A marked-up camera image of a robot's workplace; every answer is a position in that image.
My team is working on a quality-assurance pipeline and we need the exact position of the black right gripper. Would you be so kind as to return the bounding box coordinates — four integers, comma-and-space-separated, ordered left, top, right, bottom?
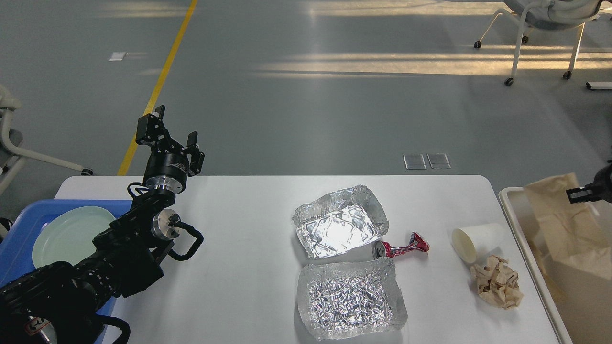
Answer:
566, 164, 612, 204

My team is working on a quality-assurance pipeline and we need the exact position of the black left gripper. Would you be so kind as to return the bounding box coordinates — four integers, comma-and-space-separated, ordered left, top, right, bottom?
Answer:
135, 105, 205, 194

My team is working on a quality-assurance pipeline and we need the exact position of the brown paper bag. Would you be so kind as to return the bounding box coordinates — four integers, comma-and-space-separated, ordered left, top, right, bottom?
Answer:
523, 172, 612, 280

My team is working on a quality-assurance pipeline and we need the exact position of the white paper cup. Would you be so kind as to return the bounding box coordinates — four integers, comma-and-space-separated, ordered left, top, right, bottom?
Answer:
451, 224, 504, 264

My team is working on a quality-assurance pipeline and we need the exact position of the brown paper ball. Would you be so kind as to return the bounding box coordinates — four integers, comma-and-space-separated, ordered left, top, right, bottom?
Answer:
470, 255, 523, 309

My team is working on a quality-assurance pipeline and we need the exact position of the light green plate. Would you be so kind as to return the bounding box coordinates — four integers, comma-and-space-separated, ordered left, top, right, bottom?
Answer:
32, 205, 115, 268

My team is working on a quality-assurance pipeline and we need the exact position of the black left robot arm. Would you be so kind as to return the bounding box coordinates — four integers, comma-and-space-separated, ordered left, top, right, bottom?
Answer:
1, 105, 205, 344

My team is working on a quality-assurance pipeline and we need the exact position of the white plastic bin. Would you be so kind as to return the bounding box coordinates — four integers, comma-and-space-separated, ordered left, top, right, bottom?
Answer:
498, 187, 612, 344

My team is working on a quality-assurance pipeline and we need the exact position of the white bar on floor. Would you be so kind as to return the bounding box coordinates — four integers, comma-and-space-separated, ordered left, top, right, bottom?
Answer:
586, 81, 612, 91

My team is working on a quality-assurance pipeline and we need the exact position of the white chair at left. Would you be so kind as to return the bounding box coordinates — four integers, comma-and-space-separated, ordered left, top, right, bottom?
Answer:
0, 85, 94, 193

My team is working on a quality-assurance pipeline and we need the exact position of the white office chair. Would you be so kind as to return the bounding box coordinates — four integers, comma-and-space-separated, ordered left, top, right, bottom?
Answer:
473, 0, 602, 87

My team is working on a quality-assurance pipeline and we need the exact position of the upper aluminium foil tray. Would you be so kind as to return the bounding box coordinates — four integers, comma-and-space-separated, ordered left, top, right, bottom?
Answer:
292, 185, 390, 259

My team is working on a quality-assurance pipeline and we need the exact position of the aluminium foil tray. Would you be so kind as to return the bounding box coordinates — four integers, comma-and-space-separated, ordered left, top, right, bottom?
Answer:
296, 258, 407, 340
292, 185, 390, 259

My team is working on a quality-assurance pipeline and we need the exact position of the blue plastic tray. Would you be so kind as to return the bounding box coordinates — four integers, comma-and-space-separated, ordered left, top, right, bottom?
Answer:
1, 200, 142, 344

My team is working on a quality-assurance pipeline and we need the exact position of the crushed red soda can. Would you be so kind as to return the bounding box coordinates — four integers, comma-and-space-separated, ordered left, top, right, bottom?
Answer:
372, 232, 430, 259

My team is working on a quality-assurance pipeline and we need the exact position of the lower aluminium foil tray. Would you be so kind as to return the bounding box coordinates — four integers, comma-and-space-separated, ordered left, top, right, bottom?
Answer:
296, 258, 407, 340

